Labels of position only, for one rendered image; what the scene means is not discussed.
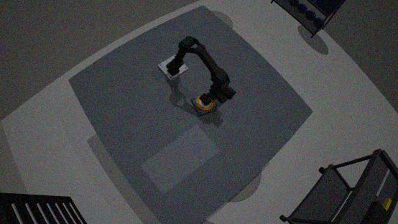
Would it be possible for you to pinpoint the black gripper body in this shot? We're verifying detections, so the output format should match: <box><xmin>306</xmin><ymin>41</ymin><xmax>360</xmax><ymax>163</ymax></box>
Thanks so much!
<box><xmin>200</xmin><ymin>85</ymin><xmax>221</xmax><ymax>106</ymax></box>

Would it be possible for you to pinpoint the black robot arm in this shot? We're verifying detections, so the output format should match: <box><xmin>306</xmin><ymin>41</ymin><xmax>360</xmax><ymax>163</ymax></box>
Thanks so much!
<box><xmin>166</xmin><ymin>35</ymin><xmax>236</xmax><ymax>103</ymax></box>

